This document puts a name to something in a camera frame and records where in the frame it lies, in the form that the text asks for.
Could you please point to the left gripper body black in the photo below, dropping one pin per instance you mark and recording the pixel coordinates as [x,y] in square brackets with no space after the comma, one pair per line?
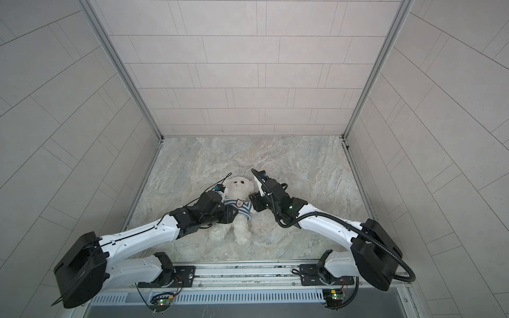
[226,213]

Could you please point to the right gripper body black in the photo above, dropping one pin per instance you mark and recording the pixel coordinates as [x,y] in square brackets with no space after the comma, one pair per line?
[258,201]

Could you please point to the blue white striped knit sweater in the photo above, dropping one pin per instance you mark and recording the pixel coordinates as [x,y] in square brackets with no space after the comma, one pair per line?
[244,207]

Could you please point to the white teddy bear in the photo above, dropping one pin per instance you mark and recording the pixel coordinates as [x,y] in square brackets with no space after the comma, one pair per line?
[238,191]

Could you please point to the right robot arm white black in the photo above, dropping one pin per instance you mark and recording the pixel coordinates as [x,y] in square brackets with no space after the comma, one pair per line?
[371,254]

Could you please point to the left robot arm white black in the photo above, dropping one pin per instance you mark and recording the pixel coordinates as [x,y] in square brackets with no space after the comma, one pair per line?
[95,263]

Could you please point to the left controller circuit board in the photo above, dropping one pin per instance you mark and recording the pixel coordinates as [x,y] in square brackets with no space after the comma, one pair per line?
[161,302]

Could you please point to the controller circuit board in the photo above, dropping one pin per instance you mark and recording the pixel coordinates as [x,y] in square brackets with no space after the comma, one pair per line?
[161,302]
[333,298]

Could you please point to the ventilation grille strip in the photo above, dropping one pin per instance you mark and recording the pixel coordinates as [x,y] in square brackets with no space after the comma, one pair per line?
[213,297]

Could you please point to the right controller circuit board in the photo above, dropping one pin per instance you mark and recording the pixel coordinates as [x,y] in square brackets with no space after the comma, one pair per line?
[333,298]

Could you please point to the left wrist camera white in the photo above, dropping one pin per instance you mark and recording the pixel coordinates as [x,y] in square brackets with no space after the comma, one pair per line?
[219,188]

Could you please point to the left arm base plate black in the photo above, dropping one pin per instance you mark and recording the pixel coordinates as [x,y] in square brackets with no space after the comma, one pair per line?
[183,276]

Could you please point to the aluminium mounting rail frame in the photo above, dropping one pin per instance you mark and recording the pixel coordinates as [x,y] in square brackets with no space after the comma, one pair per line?
[210,276]

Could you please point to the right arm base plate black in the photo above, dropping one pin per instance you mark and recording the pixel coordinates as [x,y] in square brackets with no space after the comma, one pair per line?
[313,275]

